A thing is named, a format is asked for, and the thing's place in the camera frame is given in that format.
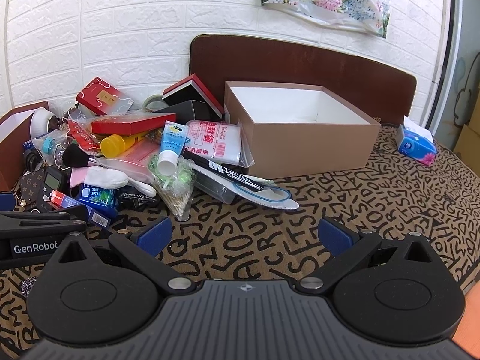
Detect black digital device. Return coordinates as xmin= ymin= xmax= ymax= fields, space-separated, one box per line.
xmin=36 ymin=166 xmax=67 ymax=212

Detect black white marker pack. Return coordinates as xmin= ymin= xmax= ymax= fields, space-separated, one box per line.
xmin=182 ymin=150 xmax=264 ymax=192

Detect white round jar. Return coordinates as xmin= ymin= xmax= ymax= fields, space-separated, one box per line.
xmin=29 ymin=107 xmax=59 ymax=139

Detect pink printed zip bag pack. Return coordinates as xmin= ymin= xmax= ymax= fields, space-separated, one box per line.
xmin=185 ymin=120 xmax=242 ymax=165

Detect large brown cardboard box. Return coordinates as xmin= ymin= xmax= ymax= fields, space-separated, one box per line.
xmin=224 ymin=81 xmax=381 ymax=179

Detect blue tissue pack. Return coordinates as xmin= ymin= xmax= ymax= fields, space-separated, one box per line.
xmin=396 ymin=116 xmax=437 ymax=166

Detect yellow plastic bottle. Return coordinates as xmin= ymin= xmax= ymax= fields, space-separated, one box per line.
xmin=100 ymin=133 xmax=144 ymax=158

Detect red black open gift box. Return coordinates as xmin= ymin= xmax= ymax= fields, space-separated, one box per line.
xmin=162 ymin=74 xmax=224 ymax=121

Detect red white patterned box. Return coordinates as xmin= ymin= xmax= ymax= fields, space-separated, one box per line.
xmin=76 ymin=76 xmax=134 ymax=116

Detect brown box at left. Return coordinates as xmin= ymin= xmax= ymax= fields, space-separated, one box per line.
xmin=0 ymin=102 xmax=49 ymax=192

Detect red blue small box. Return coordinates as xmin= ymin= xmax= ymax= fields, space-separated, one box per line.
xmin=49 ymin=189 xmax=82 ymax=209

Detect pink white sock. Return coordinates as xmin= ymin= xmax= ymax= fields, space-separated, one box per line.
xmin=69 ymin=166 xmax=128 ymax=189

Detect blue green gum box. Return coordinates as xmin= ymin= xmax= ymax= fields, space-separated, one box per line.
xmin=78 ymin=184 xmax=118 ymax=219

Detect flat red box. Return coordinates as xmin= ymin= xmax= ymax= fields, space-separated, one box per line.
xmin=91 ymin=112 xmax=176 ymax=136

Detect blue white cream tube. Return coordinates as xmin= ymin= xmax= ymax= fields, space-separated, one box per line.
xmin=157 ymin=121 xmax=188 ymax=176

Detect white insole with blue band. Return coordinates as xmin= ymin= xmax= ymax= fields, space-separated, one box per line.
xmin=193 ymin=166 xmax=299 ymax=211

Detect brown monogram pouch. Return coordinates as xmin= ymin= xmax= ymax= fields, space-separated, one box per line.
xmin=19 ymin=168 xmax=46 ymax=211

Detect black makeup brush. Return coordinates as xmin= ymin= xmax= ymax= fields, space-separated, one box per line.
xmin=63 ymin=144 xmax=98 ymax=168

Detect cotton swab bag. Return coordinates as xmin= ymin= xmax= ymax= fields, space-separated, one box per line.
xmin=158 ymin=188 xmax=194 ymax=222

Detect dark brown wooden board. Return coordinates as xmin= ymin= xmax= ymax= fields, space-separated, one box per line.
xmin=190 ymin=34 xmax=416 ymax=125

